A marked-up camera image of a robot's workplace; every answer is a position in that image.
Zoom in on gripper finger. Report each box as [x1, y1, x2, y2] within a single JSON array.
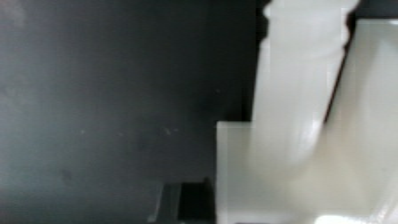
[[148, 178, 217, 224]]

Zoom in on white chair seat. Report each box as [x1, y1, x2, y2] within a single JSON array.
[[215, 0, 398, 224]]

